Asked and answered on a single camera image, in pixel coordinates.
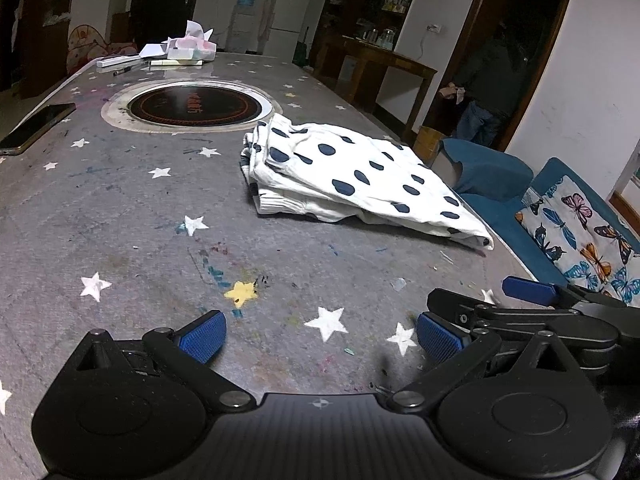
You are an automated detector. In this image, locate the grey star-print tablecloth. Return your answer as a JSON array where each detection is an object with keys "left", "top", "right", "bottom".
[{"left": 0, "top": 50, "right": 538, "bottom": 461}]

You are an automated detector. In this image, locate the white paper sheet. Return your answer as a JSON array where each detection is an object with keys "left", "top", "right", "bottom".
[{"left": 138, "top": 37, "right": 171, "bottom": 59}]

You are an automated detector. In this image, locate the wooden side table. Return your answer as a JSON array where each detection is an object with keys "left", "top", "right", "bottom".
[{"left": 316, "top": 35, "right": 438, "bottom": 133}]

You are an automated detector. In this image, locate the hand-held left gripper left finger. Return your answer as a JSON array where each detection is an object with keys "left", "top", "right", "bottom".
[{"left": 70, "top": 310, "right": 257, "bottom": 409}]

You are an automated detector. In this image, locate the blue sofa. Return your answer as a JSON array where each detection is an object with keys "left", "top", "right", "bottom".
[{"left": 437, "top": 137, "right": 640, "bottom": 311}]

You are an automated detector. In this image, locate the round built-in induction cooktop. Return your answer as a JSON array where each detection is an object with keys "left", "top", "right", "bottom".
[{"left": 101, "top": 80, "right": 273, "bottom": 134}]

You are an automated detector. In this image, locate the cardboard box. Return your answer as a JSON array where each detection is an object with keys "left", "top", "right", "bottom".
[{"left": 412, "top": 125, "right": 446, "bottom": 169}]

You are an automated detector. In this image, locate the brown wooden door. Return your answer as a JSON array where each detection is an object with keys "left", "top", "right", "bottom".
[{"left": 435, "top": 0, "right": 577, "bottom": 153}]

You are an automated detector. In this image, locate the white water dispenser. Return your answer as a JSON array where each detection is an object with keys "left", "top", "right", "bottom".
[{"left": 227, "top": 10, "right": 258, "bottom": 54}]

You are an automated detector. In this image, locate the butterfly print pillow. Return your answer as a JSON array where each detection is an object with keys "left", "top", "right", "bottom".
[{"left": 515, "top": 175, "right": 640, "bottom": 307}]

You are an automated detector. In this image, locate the black smartphone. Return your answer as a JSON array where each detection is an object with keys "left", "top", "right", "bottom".
[{"left": 0, "top": 102, "right": 77, "bottom": 156}]

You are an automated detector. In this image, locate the tissue box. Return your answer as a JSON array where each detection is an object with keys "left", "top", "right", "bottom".
[{"left": 166, "top": 20, "right": 218, "bottom": 62}]

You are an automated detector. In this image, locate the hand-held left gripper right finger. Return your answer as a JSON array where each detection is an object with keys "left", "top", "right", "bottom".
[{"left": 387, "top": 312, "right": 593, "bottom": 409}]

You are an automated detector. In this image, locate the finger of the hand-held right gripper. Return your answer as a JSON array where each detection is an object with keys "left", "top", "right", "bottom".
[
  {"left": 502, "top": 276, "right": 626, "bottom": 311},
  {"left": 427, "top": 288, "right": 621, "bottom": 346}
]

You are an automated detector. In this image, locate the white refrigerator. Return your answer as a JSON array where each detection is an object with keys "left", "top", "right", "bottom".
[{"left": 260, "top": 0, "right": 317, "bottom": 58}]

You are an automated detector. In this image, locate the green broom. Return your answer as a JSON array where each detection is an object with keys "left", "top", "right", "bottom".
[{"left": 292, "top": 26, "right": 311, "bottom": 67}]

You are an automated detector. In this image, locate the pink round fan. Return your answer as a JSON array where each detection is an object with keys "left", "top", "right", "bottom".
[{"left": 67, "top": 22, "right": 138, "bottom": 79}]

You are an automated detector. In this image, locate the white blue-dotted garment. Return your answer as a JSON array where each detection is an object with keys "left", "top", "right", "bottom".
[{"left": 241, "top": 113, "right": 495, "bottom": 251}]

